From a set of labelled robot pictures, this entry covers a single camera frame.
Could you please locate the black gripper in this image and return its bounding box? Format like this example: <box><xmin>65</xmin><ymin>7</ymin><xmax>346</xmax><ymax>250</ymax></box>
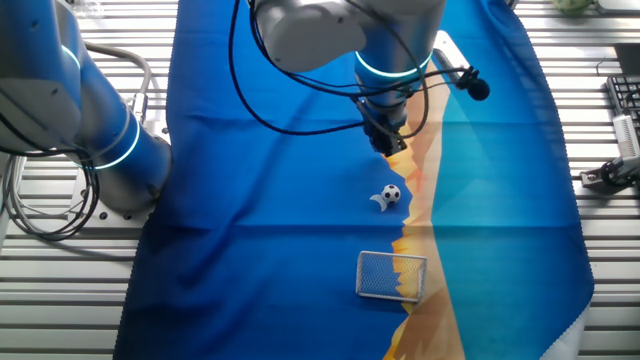
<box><xmin>360</xmin><ymin>112</ymin><xmax>409</xmax><ymax>158</ymax></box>

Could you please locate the small black white soccer ball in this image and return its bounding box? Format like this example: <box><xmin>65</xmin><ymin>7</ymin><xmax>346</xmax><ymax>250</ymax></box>
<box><xmin>380</xmin><ymin>183</ymin><xmax>402</xmax><ymax>205</ymax></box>

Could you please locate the blue printed mountain cloth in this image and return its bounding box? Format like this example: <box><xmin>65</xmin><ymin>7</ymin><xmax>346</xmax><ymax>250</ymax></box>
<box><xmin>112</xmin><ymin>0</ymin><xmax>596</xmax><ymax>360</ymax></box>

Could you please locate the green object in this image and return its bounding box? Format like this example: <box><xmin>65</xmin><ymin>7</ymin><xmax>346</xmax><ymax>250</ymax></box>
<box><xmin>551</xmin><ymin>0</ymin><xmax>597</xmax><ymax>17</ymax></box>

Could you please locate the black keyboard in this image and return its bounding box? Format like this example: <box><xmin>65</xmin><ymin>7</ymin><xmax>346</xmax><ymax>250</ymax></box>
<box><xmin>605</xmin><ymin>74</ymin><xmax>640</xmax><ymax>129</ymax></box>

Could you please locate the dark grey box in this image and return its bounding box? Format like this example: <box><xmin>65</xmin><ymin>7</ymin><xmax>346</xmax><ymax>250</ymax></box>
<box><xmin>614</xmin><ymin>43</ymin><xmax>640</xmax><ymax>76</ymax></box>

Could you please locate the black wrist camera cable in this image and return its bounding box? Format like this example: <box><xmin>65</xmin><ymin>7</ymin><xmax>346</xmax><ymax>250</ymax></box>
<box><xmin>248</xmin><ymin>0</ymin><xmax>474</xmax><ymax>126</ymax></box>

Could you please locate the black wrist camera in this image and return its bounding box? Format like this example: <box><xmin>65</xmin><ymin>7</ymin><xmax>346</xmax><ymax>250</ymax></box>
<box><xmin>454</xmin><ymin>67</ymin><xmax>491</xmax><ymax>102</ymax></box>

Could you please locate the long looped gripper cable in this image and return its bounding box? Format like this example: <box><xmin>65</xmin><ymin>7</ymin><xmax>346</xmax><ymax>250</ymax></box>
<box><xmin>228</xmin><ymin>0</ymin><xmax>367</xmax><ymax>137</ymax></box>

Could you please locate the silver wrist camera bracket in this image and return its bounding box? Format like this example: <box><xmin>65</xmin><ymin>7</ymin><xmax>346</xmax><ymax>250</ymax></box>
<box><xmin>432</xmin><ymin>29</ymin><xmax>472</xmax><ymax>87</ymax></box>

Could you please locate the white wire mesh goal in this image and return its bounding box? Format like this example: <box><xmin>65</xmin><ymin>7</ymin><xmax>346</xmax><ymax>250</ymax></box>
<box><xmin>355</xmin><ymin>249</ymin><xmax>429</xmax><ymax>304</ymax></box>

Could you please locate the silver fixed depth camera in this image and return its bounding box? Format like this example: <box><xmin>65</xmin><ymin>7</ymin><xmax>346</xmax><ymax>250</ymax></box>
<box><xmin>612</xmin><ymin>113</ymin><xmax>640</xmax><ymax>161</ymax></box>

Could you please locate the thick grey robot cable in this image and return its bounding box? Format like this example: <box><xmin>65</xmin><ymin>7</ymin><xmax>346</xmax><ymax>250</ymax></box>
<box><xmin>84</xmin><ymin>42</ymin><xmax>154</xmax><ymax>126</ymax></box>

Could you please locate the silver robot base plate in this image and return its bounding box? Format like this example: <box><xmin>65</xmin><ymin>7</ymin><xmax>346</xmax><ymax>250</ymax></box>
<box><xmin>67</xmin><ymin>124</ymin><xmax>174</xmax><ymax>231</ymax></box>

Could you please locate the black looped cable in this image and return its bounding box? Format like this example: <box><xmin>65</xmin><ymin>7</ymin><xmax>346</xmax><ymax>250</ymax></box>
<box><xmin>0</xmin><ymin>139</ymin><xmax>101</xmax><ymax>242</ymax></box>

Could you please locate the grey looped cable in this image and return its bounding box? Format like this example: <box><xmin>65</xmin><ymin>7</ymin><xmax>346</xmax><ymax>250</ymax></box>
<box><xmin>2</xmin><ymin>157</ymin><xmax>76</xmax><ymax>236</ymax></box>

